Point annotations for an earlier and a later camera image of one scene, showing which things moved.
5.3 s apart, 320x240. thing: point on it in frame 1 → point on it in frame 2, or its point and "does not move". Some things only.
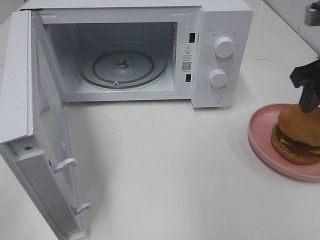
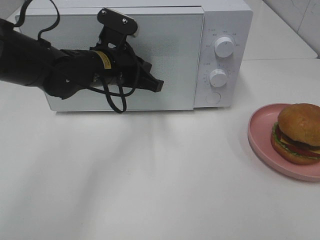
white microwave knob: x=218 y=78 does not move
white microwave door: x=37 y=153 → x=171 y=40
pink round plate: x=260 y=126 does not move
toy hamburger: x=295 y=138 does not move
